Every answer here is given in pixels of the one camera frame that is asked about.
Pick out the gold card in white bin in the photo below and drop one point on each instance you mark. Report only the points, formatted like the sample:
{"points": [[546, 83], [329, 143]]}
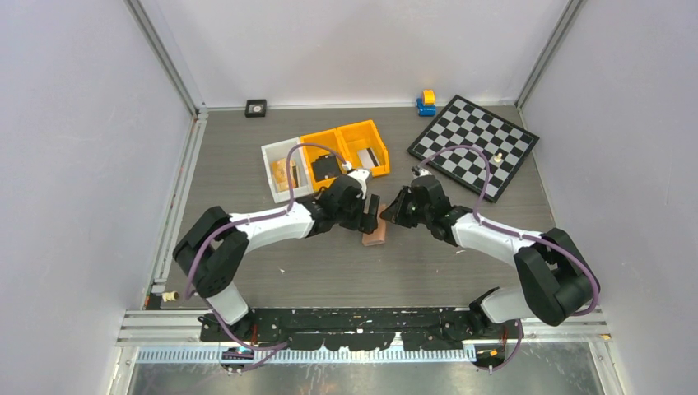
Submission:
{"points": [[284, 174]]}

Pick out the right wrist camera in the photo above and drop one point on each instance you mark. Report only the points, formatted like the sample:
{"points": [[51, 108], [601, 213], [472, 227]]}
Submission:
{"points": [[419, 171]]}

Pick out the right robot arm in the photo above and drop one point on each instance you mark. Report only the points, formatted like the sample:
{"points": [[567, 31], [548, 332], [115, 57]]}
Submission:
{"points": [[554, 280]]}

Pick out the black card in bin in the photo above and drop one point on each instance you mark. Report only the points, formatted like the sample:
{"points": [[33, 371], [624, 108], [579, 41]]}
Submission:
{"points": [[326, 167]]}

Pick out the right orange plastic bin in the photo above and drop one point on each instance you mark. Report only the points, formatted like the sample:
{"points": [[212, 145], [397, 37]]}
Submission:
{"points": [[365, 134]]}

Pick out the black and white chessboard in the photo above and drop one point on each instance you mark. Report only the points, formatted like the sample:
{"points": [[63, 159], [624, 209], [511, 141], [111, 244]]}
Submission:
{"points": [[463, 122]]}

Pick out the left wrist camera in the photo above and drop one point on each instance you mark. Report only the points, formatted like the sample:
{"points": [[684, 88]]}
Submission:
{"points": [[362, 176]]}

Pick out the cream chess piece near rail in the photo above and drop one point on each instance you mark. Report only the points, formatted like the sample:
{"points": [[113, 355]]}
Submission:
{"points": [[170, 296]]}

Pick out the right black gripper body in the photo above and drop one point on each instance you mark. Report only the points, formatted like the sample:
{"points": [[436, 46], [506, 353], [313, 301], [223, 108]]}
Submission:
{"points": [[414, 207]]}

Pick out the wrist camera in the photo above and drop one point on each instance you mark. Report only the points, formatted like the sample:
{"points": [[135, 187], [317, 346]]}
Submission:
{"points": [[362, 176], [419, 171]]}

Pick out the white striped card in bin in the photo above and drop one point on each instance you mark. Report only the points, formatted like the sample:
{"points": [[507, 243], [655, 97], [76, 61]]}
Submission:
{"points": [[368, 158]]}

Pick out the blue and yellow toy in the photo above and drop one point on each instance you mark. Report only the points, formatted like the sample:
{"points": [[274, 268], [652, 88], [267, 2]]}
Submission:
{"points": [[425, 104]]}

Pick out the small black square device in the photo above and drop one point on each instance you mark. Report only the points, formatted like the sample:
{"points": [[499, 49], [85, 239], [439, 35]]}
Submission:
{"points": [[255, 108]]}

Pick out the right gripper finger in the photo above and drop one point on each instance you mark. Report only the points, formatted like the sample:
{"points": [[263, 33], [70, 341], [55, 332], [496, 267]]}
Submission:
{"points": [[400, 204], [410, 219]]}

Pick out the aluminium front rail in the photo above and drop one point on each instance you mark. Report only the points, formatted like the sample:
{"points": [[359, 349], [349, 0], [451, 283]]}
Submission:
{"points": [[168, 327]]}

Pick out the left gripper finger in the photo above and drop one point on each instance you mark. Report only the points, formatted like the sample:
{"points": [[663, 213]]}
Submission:
{"points": [[369, 217], [354, 222]]}

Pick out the left orange plastic bin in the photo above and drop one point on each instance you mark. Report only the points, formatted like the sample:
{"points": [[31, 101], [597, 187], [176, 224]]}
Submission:
{"points": [[324, 142]]}

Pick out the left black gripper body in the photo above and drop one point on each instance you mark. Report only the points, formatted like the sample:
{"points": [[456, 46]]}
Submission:
{"points": [[356, 207]]}

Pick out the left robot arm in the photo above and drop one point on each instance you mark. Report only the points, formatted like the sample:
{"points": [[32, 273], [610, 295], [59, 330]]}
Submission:
{"points": [[210, 253]]}

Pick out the orange plastic bin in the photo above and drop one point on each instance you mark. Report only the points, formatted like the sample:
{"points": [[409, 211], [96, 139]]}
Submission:
{"points": [[324, 142], [365, 134]]}

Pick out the tan leather card holder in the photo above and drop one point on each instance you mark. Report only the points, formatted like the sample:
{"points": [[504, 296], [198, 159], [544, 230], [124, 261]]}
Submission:
{"points": [[378, 236]]}

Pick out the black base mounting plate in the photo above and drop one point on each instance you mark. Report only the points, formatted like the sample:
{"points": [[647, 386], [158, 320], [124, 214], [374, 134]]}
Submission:
{"points": [[359, 329]]}

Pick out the white plastic bin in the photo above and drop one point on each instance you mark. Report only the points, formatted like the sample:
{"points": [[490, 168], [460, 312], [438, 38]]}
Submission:
{"points": [[275, 159]]}

